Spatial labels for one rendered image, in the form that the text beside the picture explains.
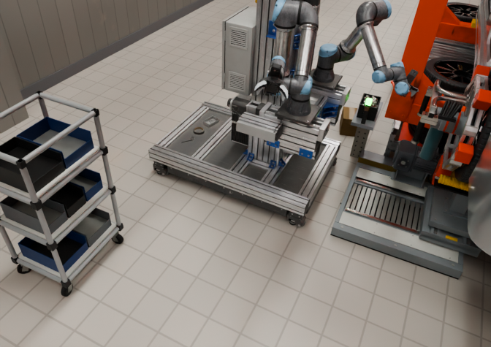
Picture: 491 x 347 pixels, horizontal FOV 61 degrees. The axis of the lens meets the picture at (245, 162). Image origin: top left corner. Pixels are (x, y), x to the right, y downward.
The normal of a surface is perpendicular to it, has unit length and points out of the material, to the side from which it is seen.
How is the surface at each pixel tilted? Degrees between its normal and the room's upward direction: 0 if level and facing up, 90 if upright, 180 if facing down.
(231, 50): 90
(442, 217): 0
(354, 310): 0
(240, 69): 90
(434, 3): 90
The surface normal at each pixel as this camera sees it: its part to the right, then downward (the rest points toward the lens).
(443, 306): 0.04, -0.78
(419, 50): -0.41, 0.55
